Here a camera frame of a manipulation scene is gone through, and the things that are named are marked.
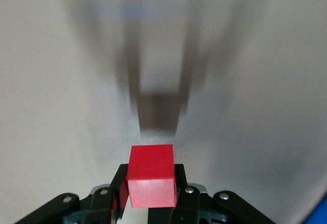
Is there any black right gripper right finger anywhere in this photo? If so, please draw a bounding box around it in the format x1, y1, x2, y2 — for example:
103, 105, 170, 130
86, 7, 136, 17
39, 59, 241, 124
148, 163, 275, 224

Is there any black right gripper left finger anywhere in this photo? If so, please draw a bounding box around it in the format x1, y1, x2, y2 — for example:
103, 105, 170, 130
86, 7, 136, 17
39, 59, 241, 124
15, 164, 129, 224

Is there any small red cube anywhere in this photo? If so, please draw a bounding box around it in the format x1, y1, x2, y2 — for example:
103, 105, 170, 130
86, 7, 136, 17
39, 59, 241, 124
127, 144, 177, 209

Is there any blue plastic storage bin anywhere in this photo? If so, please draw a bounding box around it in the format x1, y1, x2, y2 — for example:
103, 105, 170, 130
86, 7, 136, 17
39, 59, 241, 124
301, 192, 327, 224

